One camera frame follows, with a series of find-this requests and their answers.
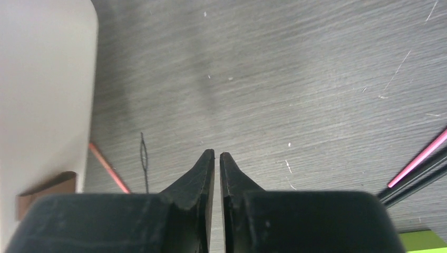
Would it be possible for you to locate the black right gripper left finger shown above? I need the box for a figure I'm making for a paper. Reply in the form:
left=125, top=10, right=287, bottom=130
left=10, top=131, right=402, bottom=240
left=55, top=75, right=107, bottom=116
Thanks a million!
left=6, top=149, right=215, bottom=252

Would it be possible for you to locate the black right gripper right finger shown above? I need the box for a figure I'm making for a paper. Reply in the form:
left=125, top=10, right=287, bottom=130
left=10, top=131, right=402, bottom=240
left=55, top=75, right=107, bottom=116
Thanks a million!
left=219, top=152, right=405, bottom=252

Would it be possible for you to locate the pink lip pencil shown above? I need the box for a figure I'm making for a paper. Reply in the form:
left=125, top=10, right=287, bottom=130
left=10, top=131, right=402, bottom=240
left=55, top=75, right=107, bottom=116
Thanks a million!
left=89, top=142, right=131, bottom=194

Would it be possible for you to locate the pink eyebrow brush comb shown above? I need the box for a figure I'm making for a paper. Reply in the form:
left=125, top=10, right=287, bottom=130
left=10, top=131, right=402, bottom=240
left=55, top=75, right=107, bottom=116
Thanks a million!
left=387, top=130, right=446, bottom=188

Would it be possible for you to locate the white drawer organizer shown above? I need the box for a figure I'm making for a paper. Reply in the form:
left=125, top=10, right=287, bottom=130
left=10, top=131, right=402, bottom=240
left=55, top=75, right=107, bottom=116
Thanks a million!
left=1, top=1, right=99, bottom=248

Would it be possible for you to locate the black makeup pencil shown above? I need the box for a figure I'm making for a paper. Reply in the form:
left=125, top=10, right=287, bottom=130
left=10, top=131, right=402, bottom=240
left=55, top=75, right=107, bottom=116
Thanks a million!
left=377, top=147, right=446, bottom=204
left=384, top=165, right=446, bottom=209

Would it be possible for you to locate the black hair loop tool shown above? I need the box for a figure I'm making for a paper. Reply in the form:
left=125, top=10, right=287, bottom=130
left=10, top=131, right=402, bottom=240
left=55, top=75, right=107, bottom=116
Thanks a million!
left=140, top=132, right=149, bottom=193

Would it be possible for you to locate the lime green block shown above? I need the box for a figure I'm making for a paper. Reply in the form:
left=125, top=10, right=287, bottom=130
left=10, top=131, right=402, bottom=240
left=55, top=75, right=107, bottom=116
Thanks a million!
left=399, top=230, right=447, bottom=253

